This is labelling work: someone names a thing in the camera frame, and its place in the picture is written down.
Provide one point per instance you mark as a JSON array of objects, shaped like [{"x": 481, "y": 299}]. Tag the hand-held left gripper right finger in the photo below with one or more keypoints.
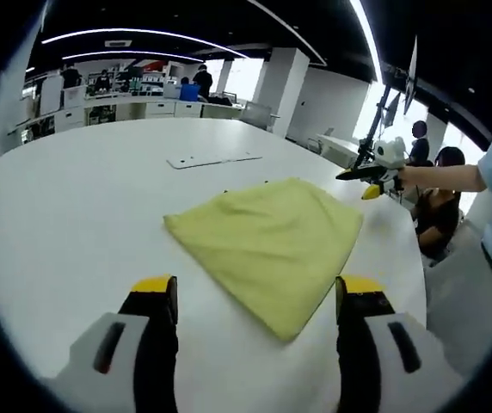
[{"x": 358, "y": 353}]

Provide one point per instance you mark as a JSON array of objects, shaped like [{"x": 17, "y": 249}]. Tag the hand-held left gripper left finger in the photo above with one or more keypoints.
[{"x": 151, "y": 353}]

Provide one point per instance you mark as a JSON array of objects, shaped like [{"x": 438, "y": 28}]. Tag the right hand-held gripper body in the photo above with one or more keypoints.
[{"x": 390, "y": 155}]

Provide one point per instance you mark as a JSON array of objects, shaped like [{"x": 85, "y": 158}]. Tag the yellow blue dark garment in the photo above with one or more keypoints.
[{"x": 263, "y": 241}]

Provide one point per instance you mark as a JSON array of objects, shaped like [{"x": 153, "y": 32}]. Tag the white template board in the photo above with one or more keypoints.
[{"x": 194, "y": 161}]

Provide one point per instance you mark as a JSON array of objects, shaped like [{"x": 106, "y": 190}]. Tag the person's right hand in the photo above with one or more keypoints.
[{"x": 408, "y": 178}]

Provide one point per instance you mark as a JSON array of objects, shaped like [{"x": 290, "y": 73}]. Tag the white side desk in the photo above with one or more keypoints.
[{"x": 342, "y": 146}]

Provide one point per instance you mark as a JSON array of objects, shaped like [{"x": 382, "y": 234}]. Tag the black monitor stand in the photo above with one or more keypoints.
[{"x": 377, "y": 116}]

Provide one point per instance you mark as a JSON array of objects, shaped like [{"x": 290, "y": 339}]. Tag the grey mesh chair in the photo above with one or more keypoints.
[{"x": 261, "y": 115}]

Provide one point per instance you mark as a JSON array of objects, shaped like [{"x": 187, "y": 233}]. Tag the white square pillar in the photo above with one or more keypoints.
[{"x": 280, "y": 90}]

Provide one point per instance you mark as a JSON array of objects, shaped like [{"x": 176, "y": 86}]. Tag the straight ceiling light strip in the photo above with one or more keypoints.
[{"x": 368, "y": 38}]

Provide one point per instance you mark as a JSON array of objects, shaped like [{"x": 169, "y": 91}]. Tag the long white counter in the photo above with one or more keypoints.
[{"x": 143, "y": 107}]

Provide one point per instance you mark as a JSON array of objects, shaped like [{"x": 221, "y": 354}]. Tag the curved ceiling light strip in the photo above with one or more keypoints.
[
  {"x": 134, "y": 53},
  {"x": 143, "y": 31}
]

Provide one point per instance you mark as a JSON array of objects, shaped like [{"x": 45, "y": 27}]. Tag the ceiling air vent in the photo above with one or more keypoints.
[{"x": 118, "y": 43}]

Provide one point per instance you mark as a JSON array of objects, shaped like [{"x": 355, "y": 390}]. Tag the white upright cabinet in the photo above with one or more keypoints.
[{"x": 50, "y": 95}]

